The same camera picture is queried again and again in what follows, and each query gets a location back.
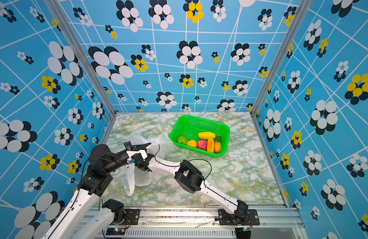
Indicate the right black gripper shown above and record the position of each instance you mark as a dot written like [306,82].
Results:
[148,154]

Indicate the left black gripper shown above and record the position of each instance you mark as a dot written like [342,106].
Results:
[135,147]

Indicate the white plastic bag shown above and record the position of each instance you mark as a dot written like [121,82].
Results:
[137,173]

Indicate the green round fruit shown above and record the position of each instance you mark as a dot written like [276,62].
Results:
[182,140]

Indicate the small orange yellow fruit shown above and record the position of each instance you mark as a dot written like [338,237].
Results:
[192,143]

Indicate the pink red round fruit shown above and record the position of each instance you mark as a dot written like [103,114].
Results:
[202,144]

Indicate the yellow mango fruit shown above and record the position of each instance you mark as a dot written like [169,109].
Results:
[206,135]

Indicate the orange green papaya fruit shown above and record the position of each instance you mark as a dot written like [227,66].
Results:
[217,145]

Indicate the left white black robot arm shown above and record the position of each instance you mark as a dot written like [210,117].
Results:
[91,187]

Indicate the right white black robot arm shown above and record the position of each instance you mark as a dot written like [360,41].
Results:
[193,181]

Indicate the green plastic basket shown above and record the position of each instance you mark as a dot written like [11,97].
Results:
[191,127]

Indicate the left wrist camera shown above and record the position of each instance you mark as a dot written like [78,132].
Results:
[136,156]

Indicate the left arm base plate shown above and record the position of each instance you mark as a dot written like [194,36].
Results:
[127,218]

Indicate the aluminium front rail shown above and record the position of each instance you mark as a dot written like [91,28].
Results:
[269,222]

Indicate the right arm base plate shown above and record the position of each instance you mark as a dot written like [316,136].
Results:
[250,219]

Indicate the left aluminium corner post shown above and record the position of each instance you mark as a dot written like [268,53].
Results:
[72,39]

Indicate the aluminium corner post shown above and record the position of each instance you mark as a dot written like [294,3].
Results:
[302,10]
[72,39]

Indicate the right aluminium corner post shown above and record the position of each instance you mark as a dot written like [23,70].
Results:
[302,10]

